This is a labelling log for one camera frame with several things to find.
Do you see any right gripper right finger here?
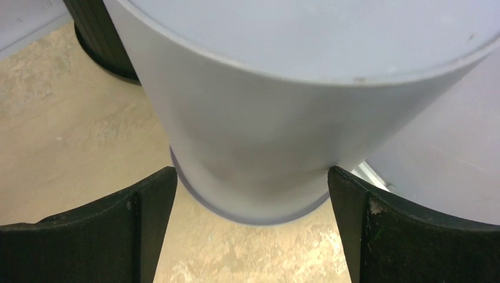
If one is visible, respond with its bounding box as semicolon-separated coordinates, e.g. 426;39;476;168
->
327;166;499;282

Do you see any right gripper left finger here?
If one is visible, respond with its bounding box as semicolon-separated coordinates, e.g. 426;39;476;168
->
1;167;177;282

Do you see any grey plastic bin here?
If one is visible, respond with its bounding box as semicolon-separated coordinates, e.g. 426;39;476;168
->
104;1;499;226

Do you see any black plastic bin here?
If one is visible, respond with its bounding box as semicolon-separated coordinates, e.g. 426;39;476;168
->
63;0;140;85

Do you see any aluminium mounting rail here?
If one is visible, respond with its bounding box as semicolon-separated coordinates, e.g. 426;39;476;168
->
351;161;394;192

